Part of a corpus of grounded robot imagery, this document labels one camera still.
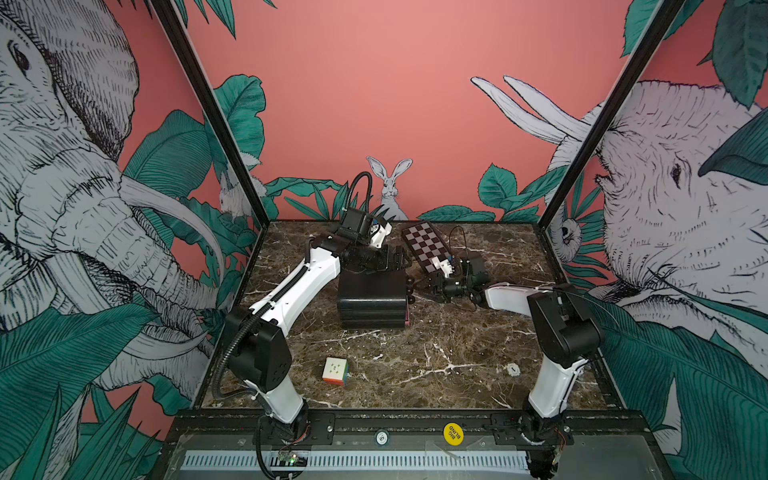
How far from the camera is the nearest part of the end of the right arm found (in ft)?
2.51

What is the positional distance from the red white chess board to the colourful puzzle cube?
0.42 m

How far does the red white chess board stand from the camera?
109 cm

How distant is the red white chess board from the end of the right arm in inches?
7.2

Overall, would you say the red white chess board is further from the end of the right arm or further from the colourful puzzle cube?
the colourful puzzle cube

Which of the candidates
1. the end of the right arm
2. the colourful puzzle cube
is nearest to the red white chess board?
the end of the right arm

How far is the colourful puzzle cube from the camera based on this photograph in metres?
0.80

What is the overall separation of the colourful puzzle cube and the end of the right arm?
1.10 ft
